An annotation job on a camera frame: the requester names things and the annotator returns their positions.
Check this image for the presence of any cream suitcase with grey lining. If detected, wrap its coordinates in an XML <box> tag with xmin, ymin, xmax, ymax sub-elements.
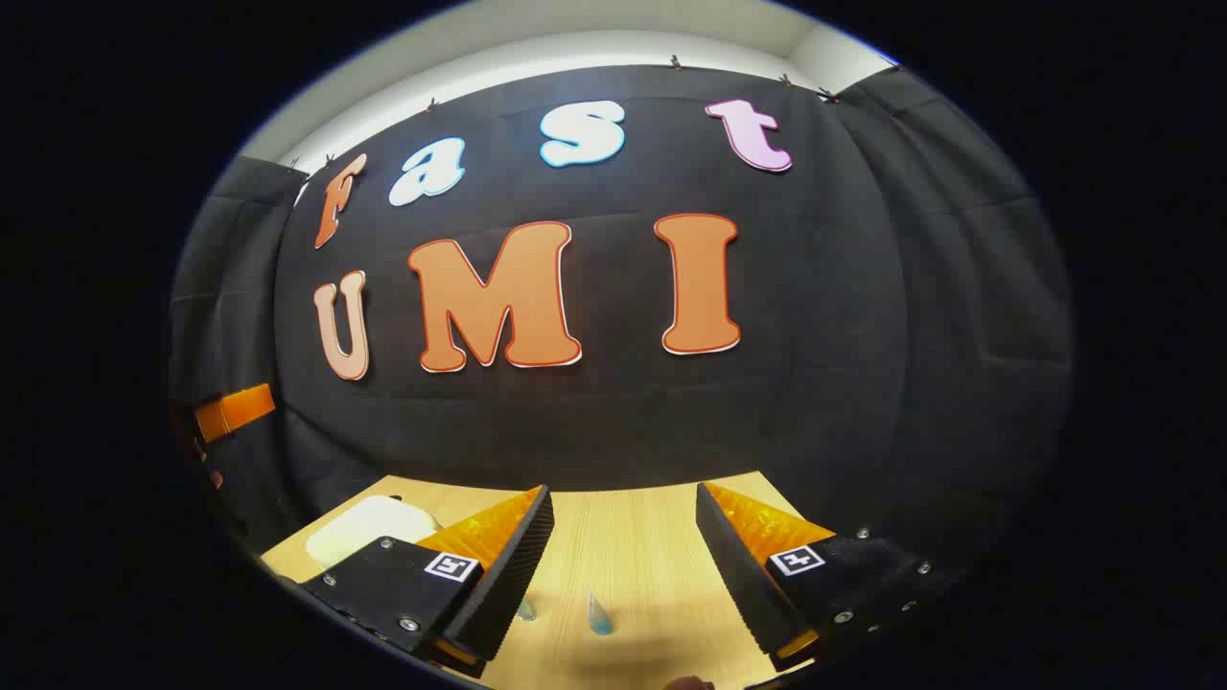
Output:
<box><xmin>305</xmin><ymin>494</ymin><xmax>444</xmax><ymax>568</ymax></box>

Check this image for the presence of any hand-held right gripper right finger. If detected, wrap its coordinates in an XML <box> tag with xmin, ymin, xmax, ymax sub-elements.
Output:
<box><xmin>696</xmin><ymin>481</ymin><xmax>955</xmax><ymax>672</ymax></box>

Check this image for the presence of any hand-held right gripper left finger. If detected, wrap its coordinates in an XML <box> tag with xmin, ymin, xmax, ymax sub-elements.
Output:
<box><xmin>300</xmin><ymin>484</ymin><xmax>556</xmax><ymax>679</ymax></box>

